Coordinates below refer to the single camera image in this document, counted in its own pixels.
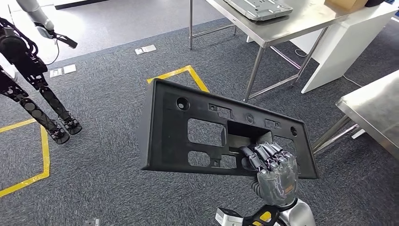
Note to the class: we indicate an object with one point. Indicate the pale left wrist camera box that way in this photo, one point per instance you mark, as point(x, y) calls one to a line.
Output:
point(92, 222)

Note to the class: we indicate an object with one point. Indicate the white cabinet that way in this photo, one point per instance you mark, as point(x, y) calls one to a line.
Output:
point(343, 46)

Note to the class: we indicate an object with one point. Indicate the black plastic panel part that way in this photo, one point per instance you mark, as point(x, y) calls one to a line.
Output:
point(168, 134)

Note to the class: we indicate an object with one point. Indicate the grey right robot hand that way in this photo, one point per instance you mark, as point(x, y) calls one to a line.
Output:
point(277, 177)

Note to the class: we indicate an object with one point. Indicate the steel table with grey part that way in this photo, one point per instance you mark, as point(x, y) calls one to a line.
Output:
point(296, 25)

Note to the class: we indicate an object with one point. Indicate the black bag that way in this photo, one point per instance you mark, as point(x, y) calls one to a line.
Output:
point(375, 2)

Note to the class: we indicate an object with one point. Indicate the cardboard box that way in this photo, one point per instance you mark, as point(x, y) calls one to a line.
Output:
point(346, 4)

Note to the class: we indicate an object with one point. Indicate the black humanoid robot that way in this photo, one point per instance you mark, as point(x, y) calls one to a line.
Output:
point(31, 65)

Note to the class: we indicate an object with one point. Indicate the steel workbench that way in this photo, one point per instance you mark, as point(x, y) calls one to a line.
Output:
point(374, 109)

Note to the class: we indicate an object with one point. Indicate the grey metal tray part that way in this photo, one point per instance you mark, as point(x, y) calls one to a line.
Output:
point(258, 9)

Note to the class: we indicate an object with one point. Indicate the white floor socket plate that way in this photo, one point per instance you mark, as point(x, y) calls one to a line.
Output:
point(69, 69)
point(146, 49)
point(56, 72)

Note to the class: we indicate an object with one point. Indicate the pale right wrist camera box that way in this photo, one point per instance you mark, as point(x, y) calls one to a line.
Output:
point(227, 218)

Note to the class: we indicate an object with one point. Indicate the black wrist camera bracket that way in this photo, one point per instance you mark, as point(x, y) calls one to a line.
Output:
point(251, 220)

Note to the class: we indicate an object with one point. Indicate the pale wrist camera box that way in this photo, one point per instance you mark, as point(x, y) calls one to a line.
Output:
point(92, 222)
point(227, 218)

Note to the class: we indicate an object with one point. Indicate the yellow floor tape outline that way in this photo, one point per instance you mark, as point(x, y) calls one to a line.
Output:
point(170, 74)
point(45, 156)

